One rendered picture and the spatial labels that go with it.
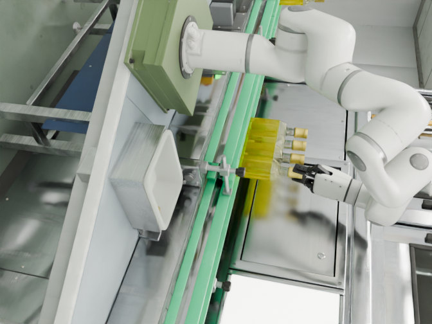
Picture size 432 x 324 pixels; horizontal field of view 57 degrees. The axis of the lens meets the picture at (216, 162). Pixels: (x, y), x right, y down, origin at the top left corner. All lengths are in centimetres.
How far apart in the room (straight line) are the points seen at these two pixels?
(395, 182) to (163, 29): 58
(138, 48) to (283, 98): 94
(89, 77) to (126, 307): 83
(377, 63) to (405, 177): 612
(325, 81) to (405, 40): 673
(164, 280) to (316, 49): 65
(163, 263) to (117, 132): 36
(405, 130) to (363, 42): 659
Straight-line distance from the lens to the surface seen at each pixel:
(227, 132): 121
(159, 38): 93
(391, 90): 83
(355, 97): 84
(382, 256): 135
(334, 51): 87
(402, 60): 715
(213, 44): 100
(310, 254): 128
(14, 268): 149
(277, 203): 136
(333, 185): 123
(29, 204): 161
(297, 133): 138
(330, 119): 168
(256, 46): 98
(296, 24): 92
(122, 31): 108
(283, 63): 98
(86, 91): 147
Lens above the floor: 116
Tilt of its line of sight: 12 degrees down
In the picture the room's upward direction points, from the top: 97 degrees clockwise
